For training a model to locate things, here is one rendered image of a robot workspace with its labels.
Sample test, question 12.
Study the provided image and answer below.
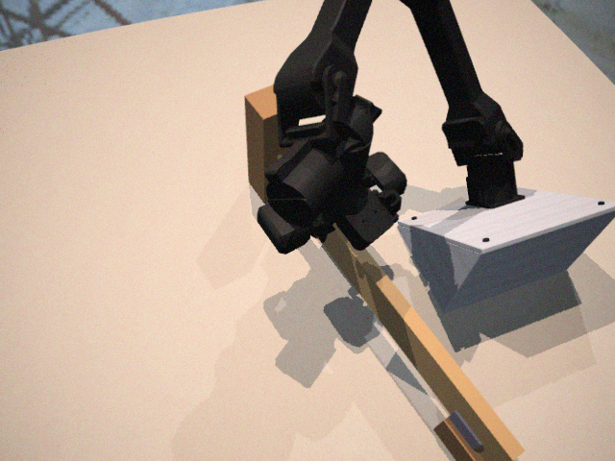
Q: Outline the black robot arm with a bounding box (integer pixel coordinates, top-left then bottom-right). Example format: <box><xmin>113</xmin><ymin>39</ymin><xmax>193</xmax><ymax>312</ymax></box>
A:
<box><xmin>264</xmin><ymin>0</ymin><xmax>525</xmax><ymax>251</ymax></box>

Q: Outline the long wooden rail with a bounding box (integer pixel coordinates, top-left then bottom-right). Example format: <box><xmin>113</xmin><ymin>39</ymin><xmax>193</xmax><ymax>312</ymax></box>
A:
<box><xmin>318</xmin><ymin>223</ymin><xmax>525</xmax><ymax>461</ymax></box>

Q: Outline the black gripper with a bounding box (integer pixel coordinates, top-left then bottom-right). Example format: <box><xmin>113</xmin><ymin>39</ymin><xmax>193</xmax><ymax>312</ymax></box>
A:
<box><xmin>257</xmin><ymin>152</ymin><xmax>406</xmax><ymax>255</ymax></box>

